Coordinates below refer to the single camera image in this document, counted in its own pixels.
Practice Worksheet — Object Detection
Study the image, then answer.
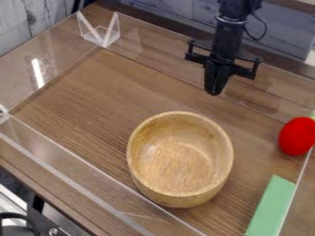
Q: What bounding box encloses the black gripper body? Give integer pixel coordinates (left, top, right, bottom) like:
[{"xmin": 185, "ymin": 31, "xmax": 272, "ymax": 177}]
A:
[{"xmin": 184, "ymin": 17, "xmax": 261, "ymax": 79}]

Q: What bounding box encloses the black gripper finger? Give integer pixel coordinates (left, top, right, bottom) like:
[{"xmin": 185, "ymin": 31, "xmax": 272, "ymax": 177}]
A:
[
  {"xmin": 213, "ymin": 65, "xmax": 232, "ymax": 95},
  {"xmin": 204, "ymin": 60, "xmax": 216, "ymax": 94}
]

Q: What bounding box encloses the red plush strawberry toy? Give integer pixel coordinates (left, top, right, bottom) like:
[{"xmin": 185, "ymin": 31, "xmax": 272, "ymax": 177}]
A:
[{"xmin": 277, "ymin": 110, "xmax": 315, "ymax": 156}]

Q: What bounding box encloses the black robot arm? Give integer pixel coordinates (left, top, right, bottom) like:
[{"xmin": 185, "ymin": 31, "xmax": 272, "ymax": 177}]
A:
[{"xmin": 184, "ymin": 0, "xmax": 264, "ymax": 96}]

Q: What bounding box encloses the wooden bowl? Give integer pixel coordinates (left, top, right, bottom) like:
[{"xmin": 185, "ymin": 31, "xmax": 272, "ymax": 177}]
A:
[{"xmin": 127, "ymin": 111, "xmax": 233, "ymax": 208}]

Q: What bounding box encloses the green tape strip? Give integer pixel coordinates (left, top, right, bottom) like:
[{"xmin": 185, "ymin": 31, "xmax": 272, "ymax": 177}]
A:
[{"xmin": 244, "ymin": 175, "xmax": 295, "ymax": 236}]

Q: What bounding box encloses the clear acrylic enclosure wall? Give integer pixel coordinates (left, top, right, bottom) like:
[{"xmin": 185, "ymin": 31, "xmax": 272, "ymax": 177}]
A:
[{"xmin": 0, "ymin": 6, "xmax": 315, "ymax": 236}]

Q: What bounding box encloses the clear acrylic corner bracket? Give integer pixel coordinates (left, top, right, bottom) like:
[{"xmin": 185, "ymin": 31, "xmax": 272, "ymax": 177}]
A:
[{"xmin": 76, "ymin": 12, "xmax": 120, "ymax": 48}]

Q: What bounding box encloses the black metal table bracket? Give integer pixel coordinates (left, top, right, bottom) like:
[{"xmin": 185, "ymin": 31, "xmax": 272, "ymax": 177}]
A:
[{"xmin": 26, "ymin": 195, "xmax": 71, "ymax": 236}]

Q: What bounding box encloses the black cable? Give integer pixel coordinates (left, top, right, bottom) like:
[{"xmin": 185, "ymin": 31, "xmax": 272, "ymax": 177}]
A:
[{"xmin": 0, "ymin": 211, "xmax": 40, "ymax": 236}]

